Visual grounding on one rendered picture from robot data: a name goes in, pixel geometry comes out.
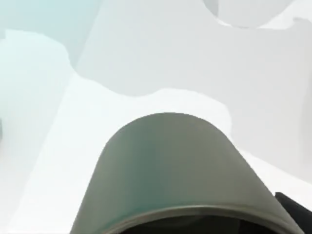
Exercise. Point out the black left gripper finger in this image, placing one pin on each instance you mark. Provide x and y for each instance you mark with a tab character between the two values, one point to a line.
296	209

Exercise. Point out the grey-green cup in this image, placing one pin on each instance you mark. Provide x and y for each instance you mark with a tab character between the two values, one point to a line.
170	165

